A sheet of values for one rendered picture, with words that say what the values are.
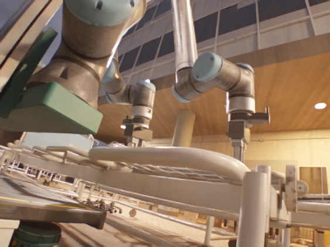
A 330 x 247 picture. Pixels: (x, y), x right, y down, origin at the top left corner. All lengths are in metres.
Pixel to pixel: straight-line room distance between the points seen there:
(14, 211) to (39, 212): 0.05
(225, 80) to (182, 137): 5.23
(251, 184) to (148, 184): 0.35
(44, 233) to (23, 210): 0.13
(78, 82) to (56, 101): 0.08
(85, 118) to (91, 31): 0.20
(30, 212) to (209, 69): 0.53
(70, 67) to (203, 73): 0.35
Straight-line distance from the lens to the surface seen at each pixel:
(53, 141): 2.18
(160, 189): 0.54
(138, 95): 0.81
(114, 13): 0.41
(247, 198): 0.30
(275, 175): 0.60
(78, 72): 0.51
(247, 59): 4.60
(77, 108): 0.47
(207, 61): 0.55
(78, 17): 0.44
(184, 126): 5.90
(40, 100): 0.45
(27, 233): 0.54
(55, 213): 0.45
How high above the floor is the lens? 0.39
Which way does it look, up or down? 22 degrees up
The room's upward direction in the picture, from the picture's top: 12 degrees clockwise
